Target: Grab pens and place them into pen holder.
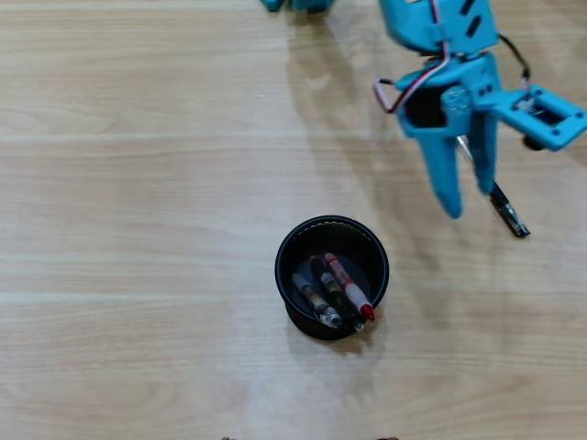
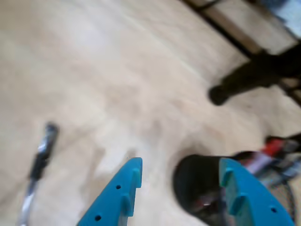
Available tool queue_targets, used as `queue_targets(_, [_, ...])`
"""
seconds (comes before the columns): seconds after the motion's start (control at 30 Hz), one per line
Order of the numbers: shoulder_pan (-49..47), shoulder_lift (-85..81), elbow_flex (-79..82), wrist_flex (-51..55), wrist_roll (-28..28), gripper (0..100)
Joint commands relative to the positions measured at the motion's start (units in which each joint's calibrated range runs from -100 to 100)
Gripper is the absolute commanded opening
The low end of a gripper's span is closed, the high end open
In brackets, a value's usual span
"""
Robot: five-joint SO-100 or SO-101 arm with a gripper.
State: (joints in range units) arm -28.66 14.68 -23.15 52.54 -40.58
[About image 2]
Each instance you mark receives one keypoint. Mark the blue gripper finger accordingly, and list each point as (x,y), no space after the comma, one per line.
(254,202)
(113,200)

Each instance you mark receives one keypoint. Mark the clear capped black pen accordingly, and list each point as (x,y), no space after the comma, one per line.
(41,160)

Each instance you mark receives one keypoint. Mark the red retractable gel pen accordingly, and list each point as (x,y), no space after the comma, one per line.
(268,148)

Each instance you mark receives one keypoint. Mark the grey grip clear pen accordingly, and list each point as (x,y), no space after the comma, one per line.
(287,169)

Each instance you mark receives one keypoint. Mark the black mesh pen holder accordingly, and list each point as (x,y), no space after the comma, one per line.
(192,179)

